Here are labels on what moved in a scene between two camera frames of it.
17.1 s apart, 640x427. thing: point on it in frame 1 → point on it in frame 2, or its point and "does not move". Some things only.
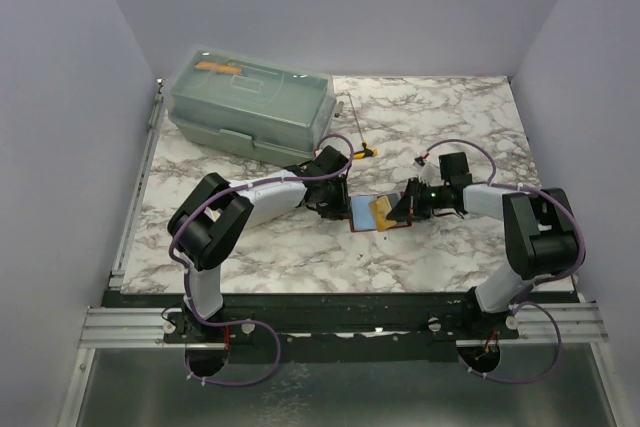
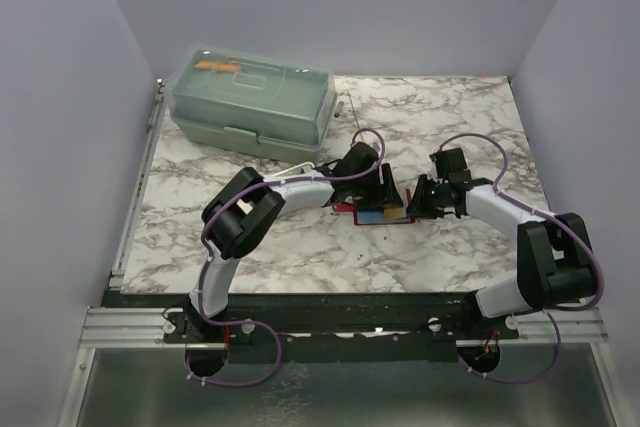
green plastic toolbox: [271, 112] does not move
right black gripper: [401, 211] does not move
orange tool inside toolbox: [220, 68] does not move
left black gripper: [341, 207] → [389, 194]
